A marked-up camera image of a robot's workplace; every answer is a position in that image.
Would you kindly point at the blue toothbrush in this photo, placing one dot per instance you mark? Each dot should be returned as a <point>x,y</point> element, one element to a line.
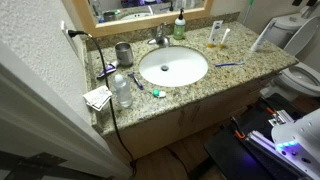
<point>229,64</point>

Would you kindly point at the blue razor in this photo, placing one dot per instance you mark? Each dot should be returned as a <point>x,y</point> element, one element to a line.
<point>140,86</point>

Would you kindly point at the green soap dispenser bottle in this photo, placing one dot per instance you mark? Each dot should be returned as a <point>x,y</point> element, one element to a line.
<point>179,26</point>

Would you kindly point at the green white contact lens case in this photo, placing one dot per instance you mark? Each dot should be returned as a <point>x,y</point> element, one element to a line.
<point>159,94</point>

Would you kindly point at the wooden vanity cabinet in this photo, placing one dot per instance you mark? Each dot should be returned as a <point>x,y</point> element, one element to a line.
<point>152,123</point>

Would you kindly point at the white sink basin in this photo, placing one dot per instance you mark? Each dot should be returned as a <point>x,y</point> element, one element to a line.
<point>173,66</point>

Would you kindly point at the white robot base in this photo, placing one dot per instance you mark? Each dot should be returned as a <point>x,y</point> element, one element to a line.
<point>299,143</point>

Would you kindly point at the white wall outlet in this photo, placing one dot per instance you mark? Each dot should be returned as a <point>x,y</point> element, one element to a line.
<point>64,30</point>

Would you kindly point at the purple toothpaste tube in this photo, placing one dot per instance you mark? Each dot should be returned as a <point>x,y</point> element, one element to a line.
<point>109,69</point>

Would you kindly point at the white paper packet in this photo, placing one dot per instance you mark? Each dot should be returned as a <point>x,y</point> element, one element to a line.
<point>98,97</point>

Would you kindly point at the small white tube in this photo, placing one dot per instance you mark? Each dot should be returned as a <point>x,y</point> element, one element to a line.
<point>221,45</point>

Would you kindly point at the white toilet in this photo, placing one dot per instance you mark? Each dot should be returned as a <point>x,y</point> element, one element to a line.
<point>292,33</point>

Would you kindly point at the clear plastic bottle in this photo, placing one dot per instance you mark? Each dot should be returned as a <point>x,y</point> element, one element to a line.
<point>123,92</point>

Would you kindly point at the chrome faucet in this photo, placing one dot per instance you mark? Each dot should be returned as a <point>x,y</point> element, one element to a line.
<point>160,39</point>

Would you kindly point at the white door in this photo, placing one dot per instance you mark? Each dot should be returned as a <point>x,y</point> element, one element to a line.
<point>35,120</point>

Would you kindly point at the black robot cart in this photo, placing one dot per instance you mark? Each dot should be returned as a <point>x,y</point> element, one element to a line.
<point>242,158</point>

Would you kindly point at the large white tube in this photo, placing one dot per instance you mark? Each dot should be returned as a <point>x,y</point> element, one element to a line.
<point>261,37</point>

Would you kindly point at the grey metal cup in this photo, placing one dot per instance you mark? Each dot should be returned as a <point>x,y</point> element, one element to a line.
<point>124,53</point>

